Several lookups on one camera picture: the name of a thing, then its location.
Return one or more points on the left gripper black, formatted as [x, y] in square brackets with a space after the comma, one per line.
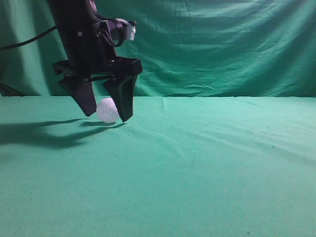
[85, 36]

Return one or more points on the green backdrop curtain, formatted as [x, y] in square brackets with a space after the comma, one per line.
[188, 48]

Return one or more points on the green table cloth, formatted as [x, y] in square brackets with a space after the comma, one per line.
[181, 167]

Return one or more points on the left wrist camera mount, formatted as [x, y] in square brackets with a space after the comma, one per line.
[128, 30]

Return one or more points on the white golf ball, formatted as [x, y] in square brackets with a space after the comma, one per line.
[107, 111]

